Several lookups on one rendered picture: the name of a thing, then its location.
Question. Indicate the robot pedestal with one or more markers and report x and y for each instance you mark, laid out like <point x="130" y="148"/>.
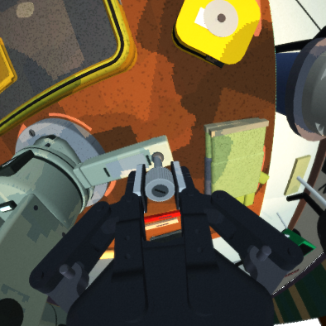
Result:
<point x="281" y="82"/>

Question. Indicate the green field book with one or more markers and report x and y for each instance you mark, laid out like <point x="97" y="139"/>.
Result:
<point x="237" y="160"/>

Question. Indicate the yellow tape measure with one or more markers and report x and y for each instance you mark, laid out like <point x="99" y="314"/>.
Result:
<point x="220" y="35"/>

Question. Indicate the yellow open carrying case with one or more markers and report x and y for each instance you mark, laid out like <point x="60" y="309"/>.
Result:
<point x="55" y="55"/>

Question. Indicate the tan oval disc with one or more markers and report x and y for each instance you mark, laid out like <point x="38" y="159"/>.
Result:
<point x="24" y="9"/>

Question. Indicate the pale green theodolite body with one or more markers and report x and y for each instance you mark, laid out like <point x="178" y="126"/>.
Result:
<point x="35" y="198"/>

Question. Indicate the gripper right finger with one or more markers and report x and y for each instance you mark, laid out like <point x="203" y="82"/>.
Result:
<point x="198" y="220"/>

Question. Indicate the grey fine-motion knob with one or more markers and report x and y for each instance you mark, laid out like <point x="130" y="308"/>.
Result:
<point x="160" y="187"/>

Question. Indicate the pale green bracket plate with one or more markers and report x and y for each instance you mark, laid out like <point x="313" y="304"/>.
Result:
<point x="118" y="162"/>

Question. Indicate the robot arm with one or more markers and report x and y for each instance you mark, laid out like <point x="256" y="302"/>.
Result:
<point x="317" y="82"/>

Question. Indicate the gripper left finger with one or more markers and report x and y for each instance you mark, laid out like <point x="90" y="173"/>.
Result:
<point x="129" y="220"/>

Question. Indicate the yellow flat pad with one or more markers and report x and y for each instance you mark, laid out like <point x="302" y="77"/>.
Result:
<point x="5" y="66"/>

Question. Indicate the pale yellow board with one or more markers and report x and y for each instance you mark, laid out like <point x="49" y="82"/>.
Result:
<point x="298" y="175"/>

